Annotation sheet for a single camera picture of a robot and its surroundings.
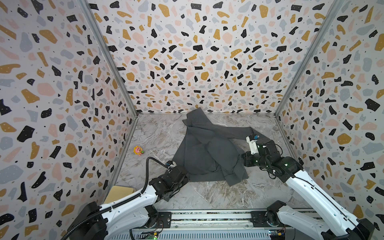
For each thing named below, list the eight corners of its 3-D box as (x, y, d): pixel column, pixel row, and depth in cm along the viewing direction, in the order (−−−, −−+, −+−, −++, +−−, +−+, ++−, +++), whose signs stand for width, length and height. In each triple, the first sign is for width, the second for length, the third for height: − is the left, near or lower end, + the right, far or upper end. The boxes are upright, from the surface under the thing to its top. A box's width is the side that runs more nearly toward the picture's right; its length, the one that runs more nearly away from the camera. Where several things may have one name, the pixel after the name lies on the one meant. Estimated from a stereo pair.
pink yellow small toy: (134, 153, 100) (131, 149, 96) (139, 149, 103) (137, 144, 99) (139, 157, 98) (136, 153, 94) (144, 153, 101) (142, 148, 97)
